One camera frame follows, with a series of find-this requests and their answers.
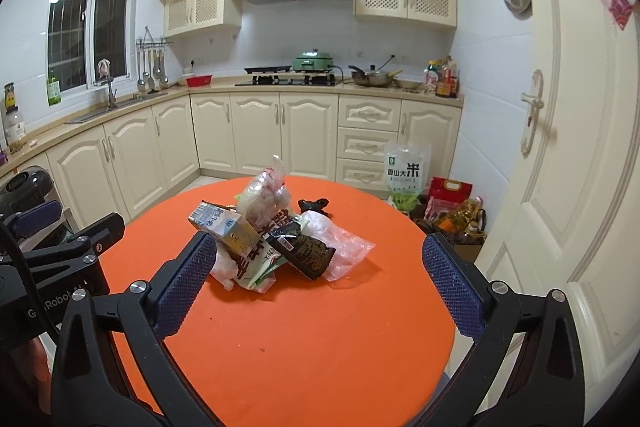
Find black rice cooker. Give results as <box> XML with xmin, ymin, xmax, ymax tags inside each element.
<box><xmin>0</xmin><ymin>166</ymin><xmax>54</xmax><ymax>218</ymax></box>

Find condiment bottles group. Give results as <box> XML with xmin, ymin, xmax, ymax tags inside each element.
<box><xmin>424</xmin><ymin>55</ymin><xmax>459</xmax><ymax>98</ymax></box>

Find window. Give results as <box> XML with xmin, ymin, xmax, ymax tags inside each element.
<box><xmin>48</xmin><ymin>0</ymin><xmax>129</xmax><ymax>92</ymax></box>

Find gas stove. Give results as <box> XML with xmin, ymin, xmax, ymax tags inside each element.
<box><xmin>235</xmin><ymin>66</ymin><xmax>344</xmax><ymax>87</ymax></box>

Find milk carton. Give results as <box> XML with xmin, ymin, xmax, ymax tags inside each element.
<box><xmin>189</xmin><ymin>202</ymin><xmax>260</xmax><ymax>257</ymax></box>

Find white plastic bag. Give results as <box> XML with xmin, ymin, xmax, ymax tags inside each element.
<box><xmin>209</xmin><ymin>249</ymin><xmax>238</xmax><ymax>291</ymax></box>

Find white door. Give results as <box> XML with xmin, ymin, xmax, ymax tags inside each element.
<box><xmin>477</xmin><ymin>0</ymin><xmax>639</xmax><ymax>417</ymax></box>

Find white jar on counter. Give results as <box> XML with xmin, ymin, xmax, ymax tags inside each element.
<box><xmin>3</xmin><ymin>106</ymin><xmax>26</xmax><ymax>153</ymax></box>

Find door handle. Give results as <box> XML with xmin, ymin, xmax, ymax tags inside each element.
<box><xmin>520</xmin><ymin>69</ymin><xmax>544</xmax><ymax>157</ymax></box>

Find green electric cooker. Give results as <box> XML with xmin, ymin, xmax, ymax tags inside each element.
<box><xmin>292</xmin><ymin>49</ymin><xmax>334</xmax><ymax>72</ymax></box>

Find sink faucet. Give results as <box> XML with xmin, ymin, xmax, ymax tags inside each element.
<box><xmin>96</xmin><ymin>58</ymin><xmax>117</xmax><ymax>110</ymax></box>

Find lower cabinets with counter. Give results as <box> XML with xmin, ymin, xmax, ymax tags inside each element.
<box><xmin>1</xmin><ymin>82</ymin><xmax>463</xmax><ymax>225</ymax></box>

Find clear bag with round bread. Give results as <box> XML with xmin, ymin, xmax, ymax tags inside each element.
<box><xmin>236</xmin><ymin>155</ymin><xmax>291</xmax><ymax>230</ymax></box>

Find wok with lid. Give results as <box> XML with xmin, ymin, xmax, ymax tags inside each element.
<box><xmin>348</xmin><ymin>54</ymin><xmax>402</xmax><ymax>88</ymax></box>

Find pink translucent plastic bag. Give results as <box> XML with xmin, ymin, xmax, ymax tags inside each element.
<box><xmin>298</xmin><ymin>210</ymin><xmax>375</xmax><ymax>282</ymax></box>

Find green dish soap bottle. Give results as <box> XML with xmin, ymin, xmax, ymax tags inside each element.
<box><xmin>47</xmin><ymin>68</ymin><xmax>61</xmax><ymax>106</ymax></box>

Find dark brown snack wrapper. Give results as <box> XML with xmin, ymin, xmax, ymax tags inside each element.
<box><xmin>262</xmin><ymin>221</ymin><xmax>335</xmax><ymax>281</ymax></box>

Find round table orange cloth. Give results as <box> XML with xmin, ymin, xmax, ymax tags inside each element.
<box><xmin>98</xmin><ymin>174</ymin><xmax>458</xmax><ymax>427</ymax></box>

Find red basin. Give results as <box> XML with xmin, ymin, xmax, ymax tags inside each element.
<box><xmin>186</xmin><ymin>75</ymin><xmax>212</xmax><ymax>88</ymax></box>

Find hanging utensil rack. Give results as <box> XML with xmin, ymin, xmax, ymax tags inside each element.
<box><xmin>136</xmin><ymin>27</ymin><xmax>172</xmax><ymax>96</ymax></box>

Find black small object on table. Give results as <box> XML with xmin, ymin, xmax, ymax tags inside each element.
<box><xmin>297</xmin><ymin>198</ymin><xmax>329</xmax><ymax>217</ymax></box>

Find glutinous rice flour bag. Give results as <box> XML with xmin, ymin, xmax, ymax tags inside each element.
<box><xmin>233</xmin><ymin>209</ymin><xmax>294</xmax><ymax>294</ymax></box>

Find rice bag on floor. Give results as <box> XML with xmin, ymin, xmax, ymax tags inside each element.
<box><xmin>384</xmin><ymin>144</ymin><xmax>432</xmax><ymax>213</ymax></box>

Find cardboard box with oil bottles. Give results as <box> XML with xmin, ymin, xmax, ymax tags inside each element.
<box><xmin>416</xmin><ymin>197</ymin><xmax>487</xmax><ymax>263</ymax></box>

